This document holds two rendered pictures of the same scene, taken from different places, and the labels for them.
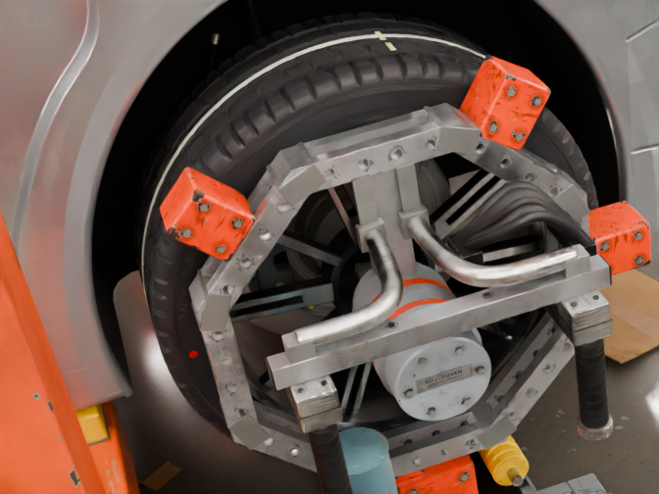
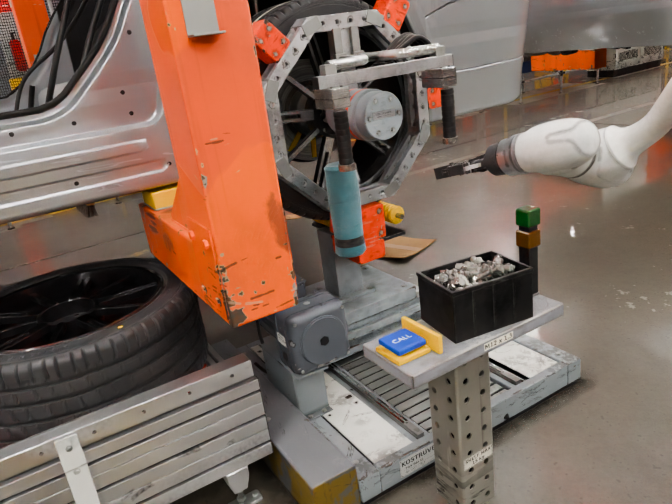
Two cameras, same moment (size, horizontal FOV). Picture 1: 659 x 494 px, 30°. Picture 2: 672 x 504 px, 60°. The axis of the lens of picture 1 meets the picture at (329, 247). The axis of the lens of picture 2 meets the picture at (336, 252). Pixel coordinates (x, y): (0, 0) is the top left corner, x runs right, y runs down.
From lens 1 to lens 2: 1.00 m
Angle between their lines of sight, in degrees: 21
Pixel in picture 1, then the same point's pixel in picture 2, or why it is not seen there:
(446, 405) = (385, 130)
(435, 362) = (380, 103)
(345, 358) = (349, 77)
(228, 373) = (275, 129)
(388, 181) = (346, 35)
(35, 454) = (239, 28)
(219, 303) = (273, 85)
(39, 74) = not seen: outside the picture
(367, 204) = (338, 42)
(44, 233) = not seen: hidden behind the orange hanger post
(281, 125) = (295, 12)
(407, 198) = (355, 43)
